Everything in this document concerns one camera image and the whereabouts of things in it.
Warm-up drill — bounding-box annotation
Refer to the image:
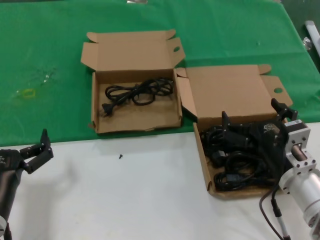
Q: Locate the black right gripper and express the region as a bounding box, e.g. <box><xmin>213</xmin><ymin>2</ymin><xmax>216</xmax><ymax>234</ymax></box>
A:
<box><xmin>221</xmin><ymin>97</ymin><xmax>299</xmax><ymax>176</ymax></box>

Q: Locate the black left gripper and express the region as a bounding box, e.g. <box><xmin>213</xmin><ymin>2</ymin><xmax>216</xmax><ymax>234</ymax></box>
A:
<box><xmin>0</xmin><ymin>129</ymin><xmax>55</xmax><ymax>175</ymax></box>

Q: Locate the black power cable with plug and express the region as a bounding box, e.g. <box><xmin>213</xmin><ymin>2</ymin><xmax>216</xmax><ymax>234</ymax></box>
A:
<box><xmin>100</xmin><ymin>78</ymin><xmax>175</xmax><ymax>118</ymax></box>

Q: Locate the open brown cardboard box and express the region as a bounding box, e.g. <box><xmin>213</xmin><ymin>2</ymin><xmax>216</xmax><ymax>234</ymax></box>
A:
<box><xmin>175</xmin><ymin>63</ymin><xmax>294</xmax><ymax>201</ymax></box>

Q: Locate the cardboard box with torn corner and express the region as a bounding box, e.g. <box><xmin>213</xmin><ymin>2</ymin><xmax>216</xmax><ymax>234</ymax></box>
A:
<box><xmin>80</xmin><ymin>29</ymin><xmax>186</xmax><ymax>137</ymax></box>

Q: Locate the yellow rubber band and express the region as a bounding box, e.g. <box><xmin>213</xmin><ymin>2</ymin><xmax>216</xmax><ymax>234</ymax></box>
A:
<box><xmin>21</xmin><ymin>88</ymin><xmax>37</xmax><ymax>99</ymax></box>

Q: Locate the clear plastic wrap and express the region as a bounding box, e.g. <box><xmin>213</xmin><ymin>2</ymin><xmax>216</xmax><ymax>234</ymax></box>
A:
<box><xmin>12</xmin><ymin>66</ymin><xmax>60</xmax><ymax>101</ymax></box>

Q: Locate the crumpled silver foil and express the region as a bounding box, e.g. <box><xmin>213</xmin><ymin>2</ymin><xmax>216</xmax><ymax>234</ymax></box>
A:
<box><xmin>303</xmin><ymin>36</ymin><xmax>314</xmax><ymax>51</ymax></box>

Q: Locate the white bar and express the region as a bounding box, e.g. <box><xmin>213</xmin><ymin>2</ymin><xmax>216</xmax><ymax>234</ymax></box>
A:
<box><xmin>304</xmin><ymin>20</ymin><xmax>320</xmax><ymax>55</ymax></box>

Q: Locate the green tablecloth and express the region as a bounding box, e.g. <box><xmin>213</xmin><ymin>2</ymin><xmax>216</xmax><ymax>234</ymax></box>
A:
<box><xmin>0</xmin><ymin>0</ymin><xmax>320</xmax><ymax>148</ymax></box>

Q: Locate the coiled black power cable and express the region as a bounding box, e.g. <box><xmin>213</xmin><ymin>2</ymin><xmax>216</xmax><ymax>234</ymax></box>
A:
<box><xmin>213</xmin><ymin>171</ymin><xmax>279</xmax><ymax>193</ymax></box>
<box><xmin>200</xmin><ymin>126</ymin><xmax>227</xmax><ymax>151</ymax></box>
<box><xmin>209</xmin><ymin>149</ymin><xmax>268</xmax><ymax>174</ymax></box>

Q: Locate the thick black gripper cable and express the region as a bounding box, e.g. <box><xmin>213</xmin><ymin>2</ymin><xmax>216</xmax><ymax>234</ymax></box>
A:
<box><xmin>258</xmin><ymin>144</ymin><xmax>287</xmax><ymax>240</ymax></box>

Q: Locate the robot cable with grey connector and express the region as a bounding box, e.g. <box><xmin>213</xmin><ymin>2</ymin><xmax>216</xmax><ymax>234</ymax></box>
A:
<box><xmin>270</xmin><ymin>197</ymin><xmax>290</xmax><ymax>240</ymax></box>

